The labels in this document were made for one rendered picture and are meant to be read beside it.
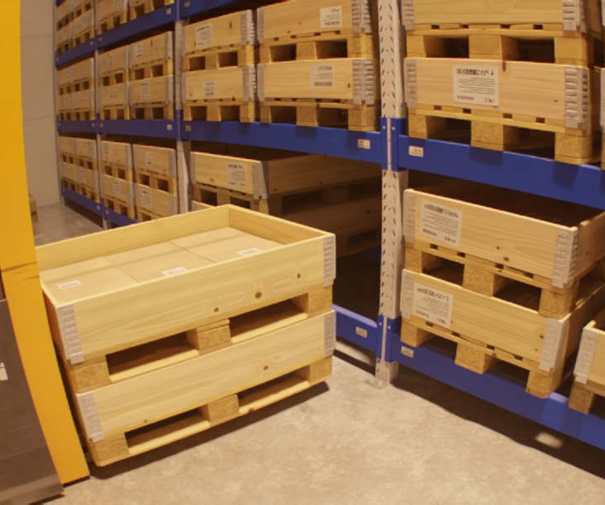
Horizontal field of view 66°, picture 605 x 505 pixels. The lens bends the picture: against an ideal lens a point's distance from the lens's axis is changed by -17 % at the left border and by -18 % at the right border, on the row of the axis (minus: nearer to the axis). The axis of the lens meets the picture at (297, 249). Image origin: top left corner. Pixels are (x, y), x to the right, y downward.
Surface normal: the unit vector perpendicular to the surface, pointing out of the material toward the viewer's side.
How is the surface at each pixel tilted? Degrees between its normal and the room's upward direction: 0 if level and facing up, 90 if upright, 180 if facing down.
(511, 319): 90
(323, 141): 90
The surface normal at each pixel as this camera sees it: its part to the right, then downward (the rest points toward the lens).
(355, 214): 0.64, 0.22
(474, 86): -0.78, 0.20
